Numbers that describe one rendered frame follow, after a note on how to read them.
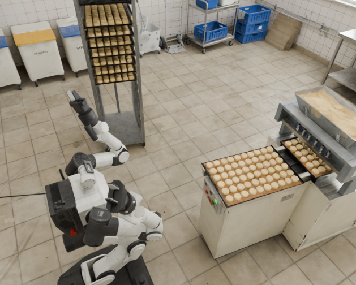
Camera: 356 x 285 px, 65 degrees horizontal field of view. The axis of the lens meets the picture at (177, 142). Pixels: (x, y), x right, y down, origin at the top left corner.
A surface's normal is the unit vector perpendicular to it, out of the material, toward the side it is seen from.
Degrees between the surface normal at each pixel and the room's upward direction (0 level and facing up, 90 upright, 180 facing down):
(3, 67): 91
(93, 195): 0
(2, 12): 90
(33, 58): 92
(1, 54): 91
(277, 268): 0
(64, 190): 0
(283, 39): 67
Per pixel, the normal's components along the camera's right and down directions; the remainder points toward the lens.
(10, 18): 0.47, 0.61
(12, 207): 0.03, -0.73
